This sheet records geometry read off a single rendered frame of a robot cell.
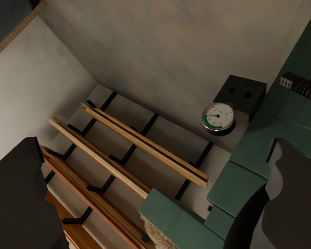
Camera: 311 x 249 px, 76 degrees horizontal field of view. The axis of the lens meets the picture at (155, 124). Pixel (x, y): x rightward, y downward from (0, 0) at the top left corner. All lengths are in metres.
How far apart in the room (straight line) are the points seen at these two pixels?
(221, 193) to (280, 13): 0.83
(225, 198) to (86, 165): 3.27
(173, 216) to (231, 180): 0.13
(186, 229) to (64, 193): 3.37
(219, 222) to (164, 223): 0.11
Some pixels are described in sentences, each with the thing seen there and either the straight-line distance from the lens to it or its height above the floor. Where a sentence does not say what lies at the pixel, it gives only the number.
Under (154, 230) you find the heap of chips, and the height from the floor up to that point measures 0.91.
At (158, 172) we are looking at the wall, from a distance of 3.02.
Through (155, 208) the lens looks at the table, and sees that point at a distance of 0.44.
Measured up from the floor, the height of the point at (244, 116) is 0.62.
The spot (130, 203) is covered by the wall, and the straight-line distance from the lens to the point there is 3.11.
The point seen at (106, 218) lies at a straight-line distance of 2.65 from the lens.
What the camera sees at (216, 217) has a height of 0.82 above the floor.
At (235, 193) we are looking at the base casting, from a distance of 0.41.
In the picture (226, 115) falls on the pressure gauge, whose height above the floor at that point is 0.65.
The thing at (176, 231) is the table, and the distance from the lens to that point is 0.42.
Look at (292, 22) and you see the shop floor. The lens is 1.08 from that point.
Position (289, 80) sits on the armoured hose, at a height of 0.57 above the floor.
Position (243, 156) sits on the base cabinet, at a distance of 0.43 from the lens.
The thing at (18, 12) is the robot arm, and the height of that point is 0.75.
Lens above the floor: 0.82
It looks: 11 degrees down
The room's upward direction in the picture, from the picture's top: 145 degrees counter-clockwise
